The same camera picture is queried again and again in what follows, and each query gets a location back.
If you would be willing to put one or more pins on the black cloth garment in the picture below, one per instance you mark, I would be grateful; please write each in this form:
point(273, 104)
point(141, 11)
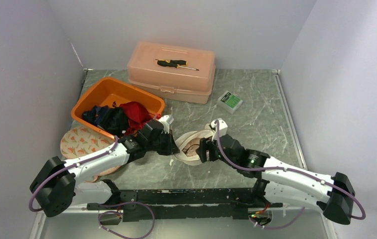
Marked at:
point(115, 122)

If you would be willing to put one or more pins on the aluminium frame rail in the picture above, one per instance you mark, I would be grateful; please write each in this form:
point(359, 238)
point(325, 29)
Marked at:
point(61, 208)

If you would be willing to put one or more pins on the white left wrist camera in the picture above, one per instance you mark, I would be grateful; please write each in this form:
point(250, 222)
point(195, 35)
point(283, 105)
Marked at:
point(166, 121)

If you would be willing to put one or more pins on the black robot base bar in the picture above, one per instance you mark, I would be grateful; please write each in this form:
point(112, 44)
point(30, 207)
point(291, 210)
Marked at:
point(136, 205)

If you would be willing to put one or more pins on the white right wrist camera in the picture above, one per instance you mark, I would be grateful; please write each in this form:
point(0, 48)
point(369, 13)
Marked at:
point(219, 128)

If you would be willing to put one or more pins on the black yellow screwdriver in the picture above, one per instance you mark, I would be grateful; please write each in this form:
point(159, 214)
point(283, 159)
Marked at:
point(174, 64)

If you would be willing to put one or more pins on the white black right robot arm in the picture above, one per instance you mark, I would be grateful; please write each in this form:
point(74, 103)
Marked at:
point(279, 182)

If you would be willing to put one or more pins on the pink translucent toolbox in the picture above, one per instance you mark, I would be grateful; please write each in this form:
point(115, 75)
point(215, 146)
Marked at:
point(173, 83)

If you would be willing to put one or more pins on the red cloth garment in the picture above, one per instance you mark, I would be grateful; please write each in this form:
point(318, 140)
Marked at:
point(137, 116)

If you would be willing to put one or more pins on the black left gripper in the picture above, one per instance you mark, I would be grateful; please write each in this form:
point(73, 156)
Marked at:
point(171, 148)

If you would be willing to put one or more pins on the dark blue cloth garment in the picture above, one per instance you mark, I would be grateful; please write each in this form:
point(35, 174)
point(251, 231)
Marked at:
point(95, 115)

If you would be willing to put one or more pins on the small green-labelled plastic box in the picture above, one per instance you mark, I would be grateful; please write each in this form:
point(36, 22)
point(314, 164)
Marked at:
point(229, 102)

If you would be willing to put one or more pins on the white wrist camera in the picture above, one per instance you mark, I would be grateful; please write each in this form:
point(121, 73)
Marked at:
point(219, 128)
point(166, 121)

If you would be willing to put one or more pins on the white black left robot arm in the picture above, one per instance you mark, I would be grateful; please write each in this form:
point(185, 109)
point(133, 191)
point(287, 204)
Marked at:
point(63, 183)

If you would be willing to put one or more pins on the beige lace bra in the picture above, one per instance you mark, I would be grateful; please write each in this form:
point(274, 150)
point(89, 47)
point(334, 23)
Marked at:
point(191, 150)

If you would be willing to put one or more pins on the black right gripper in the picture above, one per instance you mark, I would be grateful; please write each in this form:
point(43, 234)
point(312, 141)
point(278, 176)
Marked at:
point(206, 144)

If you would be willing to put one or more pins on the orange plastic basin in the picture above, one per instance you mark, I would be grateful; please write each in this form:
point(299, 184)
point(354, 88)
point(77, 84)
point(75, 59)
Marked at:
point(109, 91)

